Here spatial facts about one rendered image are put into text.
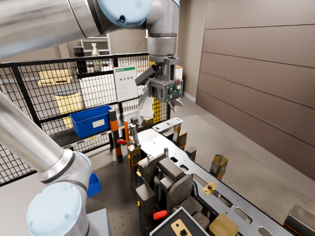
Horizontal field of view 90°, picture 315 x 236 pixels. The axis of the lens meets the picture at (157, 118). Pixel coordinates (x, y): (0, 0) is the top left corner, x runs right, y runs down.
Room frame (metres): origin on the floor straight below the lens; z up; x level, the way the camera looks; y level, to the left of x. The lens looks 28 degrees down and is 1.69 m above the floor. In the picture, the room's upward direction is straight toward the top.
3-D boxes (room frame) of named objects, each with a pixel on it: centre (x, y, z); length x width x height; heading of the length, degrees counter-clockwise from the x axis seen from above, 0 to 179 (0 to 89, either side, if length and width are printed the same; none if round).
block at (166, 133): (1.09, -0.09, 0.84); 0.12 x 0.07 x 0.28; 128
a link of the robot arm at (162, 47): (0.45, -0.01, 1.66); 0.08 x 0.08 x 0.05
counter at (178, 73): (4.34, 0.70, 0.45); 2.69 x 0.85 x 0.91; 111
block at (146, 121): (1.20, 0.09, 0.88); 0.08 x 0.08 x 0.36; 38
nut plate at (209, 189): (0.53, -0.27, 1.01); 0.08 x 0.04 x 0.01; 129
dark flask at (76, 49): (1.27, 0.59, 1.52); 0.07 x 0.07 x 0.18
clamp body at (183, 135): (0.99, -0.19, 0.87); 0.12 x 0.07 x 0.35; 128
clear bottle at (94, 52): (1.35, 0.50, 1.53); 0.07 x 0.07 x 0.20
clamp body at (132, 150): (0.79, 0.16, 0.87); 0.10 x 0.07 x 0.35; 128
